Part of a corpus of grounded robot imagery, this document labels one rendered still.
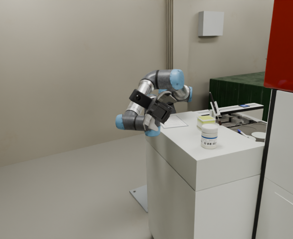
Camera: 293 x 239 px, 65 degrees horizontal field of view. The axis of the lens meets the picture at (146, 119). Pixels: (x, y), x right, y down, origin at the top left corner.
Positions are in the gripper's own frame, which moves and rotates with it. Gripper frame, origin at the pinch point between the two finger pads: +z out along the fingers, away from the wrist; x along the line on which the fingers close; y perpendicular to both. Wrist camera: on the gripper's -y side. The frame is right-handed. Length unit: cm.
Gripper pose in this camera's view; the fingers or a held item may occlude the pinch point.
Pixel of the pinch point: (156, 110)
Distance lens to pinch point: 76.6
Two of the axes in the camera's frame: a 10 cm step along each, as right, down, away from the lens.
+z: 0.8, 2.0, -9.8
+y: 8.4, 5.2, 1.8
